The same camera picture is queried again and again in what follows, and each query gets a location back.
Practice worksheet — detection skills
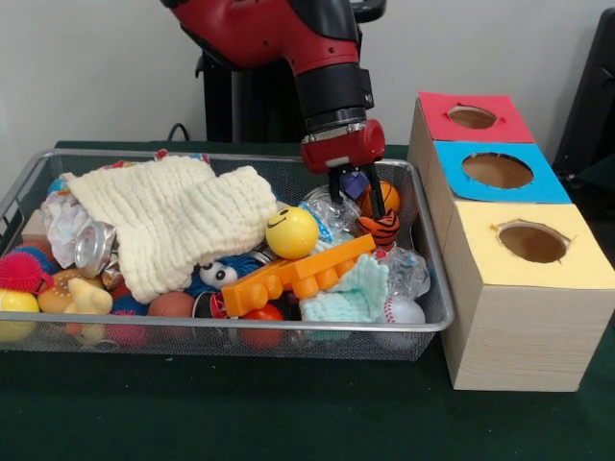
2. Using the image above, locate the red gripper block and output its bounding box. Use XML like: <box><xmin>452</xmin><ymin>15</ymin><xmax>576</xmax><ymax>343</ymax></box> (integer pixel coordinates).
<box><xmin>301</xmin><ymin>118</ymin><xmax>388</xmax><ymax>221</ymax></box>

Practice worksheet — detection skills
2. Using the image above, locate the wooden box with three holes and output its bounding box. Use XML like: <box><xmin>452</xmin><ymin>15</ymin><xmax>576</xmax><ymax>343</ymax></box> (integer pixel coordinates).
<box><xmin>406</xmin><ymin>90</ymin><xmax>615</xmax><ymax>393</ymax></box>

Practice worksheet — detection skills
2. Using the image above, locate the purple toy block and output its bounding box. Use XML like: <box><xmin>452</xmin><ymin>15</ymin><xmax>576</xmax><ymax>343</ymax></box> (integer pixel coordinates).
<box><xmin>341</xmin><ymin>170</ymin><xmax>370</xmax><ymax>199</ymax></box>

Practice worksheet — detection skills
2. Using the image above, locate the small orange basketball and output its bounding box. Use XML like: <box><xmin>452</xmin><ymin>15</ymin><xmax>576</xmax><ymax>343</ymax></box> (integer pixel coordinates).
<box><xmin>357</xmin><ymin>180</ymin><xmax>402</xmax><ymax>220</ymax></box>

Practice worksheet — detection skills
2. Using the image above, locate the orange tiger striped toy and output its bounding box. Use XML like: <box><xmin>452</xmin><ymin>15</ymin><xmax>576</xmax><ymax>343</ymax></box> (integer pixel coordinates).
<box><xmin>356</xmin><ymin>208</ymin><xmax>401</xmax><ymax>249</ymax></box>

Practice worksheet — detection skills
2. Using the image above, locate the yellow smiley ball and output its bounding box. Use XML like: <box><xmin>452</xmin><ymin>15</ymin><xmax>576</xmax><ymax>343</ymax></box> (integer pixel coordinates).
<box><xmin>265</xmin><ymin>206</ymin><xmax>320</xmax><ymax>260</ymax></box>

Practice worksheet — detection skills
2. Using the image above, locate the orange toy building brick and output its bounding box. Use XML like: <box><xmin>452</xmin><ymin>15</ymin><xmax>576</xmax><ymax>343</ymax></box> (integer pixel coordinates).
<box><xmin>220</xmin><ymin>233</ymin><xmax>377</xmax><ymax>318</ymax></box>

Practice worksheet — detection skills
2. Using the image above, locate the light blue knitted cloth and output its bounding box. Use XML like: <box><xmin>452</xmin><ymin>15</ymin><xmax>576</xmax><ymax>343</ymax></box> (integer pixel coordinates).
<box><xmin>300</xmin><ymin>253</ymin><xmax>390</xmax><ymax>324</ymax></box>

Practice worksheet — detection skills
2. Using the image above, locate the white baseball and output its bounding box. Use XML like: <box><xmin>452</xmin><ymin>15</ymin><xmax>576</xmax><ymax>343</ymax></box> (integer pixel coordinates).
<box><xmin>376</xmin><ymin>293</ymin><xmax>428</xmax><ymax>350</ymax></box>

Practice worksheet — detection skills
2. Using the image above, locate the cream knitted cloth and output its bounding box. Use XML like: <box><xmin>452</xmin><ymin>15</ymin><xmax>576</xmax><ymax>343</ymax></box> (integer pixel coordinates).
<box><xmin>61</xmin><ymin>154</ymin><xmax>279</xmax><ymax>304</ymax></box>

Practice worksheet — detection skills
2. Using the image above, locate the dark green table cloth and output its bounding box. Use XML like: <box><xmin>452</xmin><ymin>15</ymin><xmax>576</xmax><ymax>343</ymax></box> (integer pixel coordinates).
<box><xmin>0</xmin><ymin>139</ymin><xmax>615</xmax><ymax>461</ymax></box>

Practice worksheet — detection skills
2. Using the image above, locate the black upright panel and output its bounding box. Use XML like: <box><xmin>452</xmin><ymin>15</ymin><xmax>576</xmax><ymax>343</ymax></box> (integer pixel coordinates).
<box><xmin>552</xmin><ymin>8</ymin><xmax>615</xmax><ymax>169</ymax></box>

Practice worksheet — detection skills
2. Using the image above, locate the crushed silver can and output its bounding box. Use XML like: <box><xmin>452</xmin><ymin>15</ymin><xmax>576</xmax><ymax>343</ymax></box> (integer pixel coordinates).
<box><xmin>73</xmin><ymin>220</ymin><xmax>119</xmax><ymax>279</ymax></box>

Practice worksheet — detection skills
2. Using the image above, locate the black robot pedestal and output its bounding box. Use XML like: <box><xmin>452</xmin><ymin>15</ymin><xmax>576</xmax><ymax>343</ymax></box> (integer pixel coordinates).
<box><xmin>194</xmin><ymin>0</ymin><xmax>388</xmax><ymax>144</ymax></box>

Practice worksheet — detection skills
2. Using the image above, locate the shallow wire mesh bin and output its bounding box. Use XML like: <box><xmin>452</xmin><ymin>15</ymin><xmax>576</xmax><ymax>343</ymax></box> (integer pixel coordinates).
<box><xmin>0</xmin><ymin>147</ymin><xmax>455</xmax><ymax>362</ymax></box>

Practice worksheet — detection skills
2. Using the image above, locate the black cable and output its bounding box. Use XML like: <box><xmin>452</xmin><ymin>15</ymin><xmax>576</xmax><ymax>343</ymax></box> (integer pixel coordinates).
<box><xmin>165</xmin><ymin>122</ymin><xmax>203</xmax><ymax>143</ymax></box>

